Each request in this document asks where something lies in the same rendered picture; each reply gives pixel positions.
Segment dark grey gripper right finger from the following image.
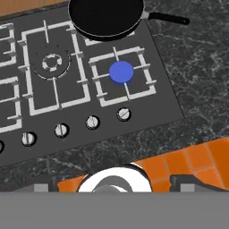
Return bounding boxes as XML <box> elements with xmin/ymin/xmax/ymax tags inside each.
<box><xmin>169</xmin><ymin>174</ymin><xmax>229</xmax><ymax>193</ymax></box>

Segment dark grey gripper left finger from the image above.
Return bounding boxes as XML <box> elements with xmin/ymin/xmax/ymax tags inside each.
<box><xmin>13</xmin><ymin>175</ymin><xmax>59</xmax><ymax>193</ymax></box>

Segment silver hob knob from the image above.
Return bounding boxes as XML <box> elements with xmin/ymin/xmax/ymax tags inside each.
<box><xmin>54</xmin><ymin>123</ymin><xmax>70</xmax><ymax>139</ymax></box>
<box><xmin>115</xmin><ymin>106</ymin><xmax>132</xmax><ymax>123</ymax></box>
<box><xmin>85</xmin><ymin>114</ymin><xmax>101</xmax><ymax>131</ymax></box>
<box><xmin>21</xmin><ymin>131</ymin><xmax>38</xmax><ymax>148</ymax></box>

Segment blue burner flame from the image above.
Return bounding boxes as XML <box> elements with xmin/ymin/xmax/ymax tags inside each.
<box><xmin>108</xmin><ymin>60</ymin><xmax>135</xmax><ymax>85</ymax></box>

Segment black frying pan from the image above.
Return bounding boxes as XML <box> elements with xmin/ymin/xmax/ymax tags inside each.
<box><xmin>67</xmin><ymin>0</ymin><xmax>191</xmax><ymax>42</ymax></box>

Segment white and grey round object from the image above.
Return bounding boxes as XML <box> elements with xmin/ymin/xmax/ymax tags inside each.
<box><xmin>76</xmin><ymin>165</ymin><xmax>153</xmax><ymax>193</ymax></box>

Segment dark grey hob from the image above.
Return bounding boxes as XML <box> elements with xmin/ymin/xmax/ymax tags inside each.
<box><xmin>0</xmin><ymin>4</ymin><xmax>185</xmax><ymax>168</ymax></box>

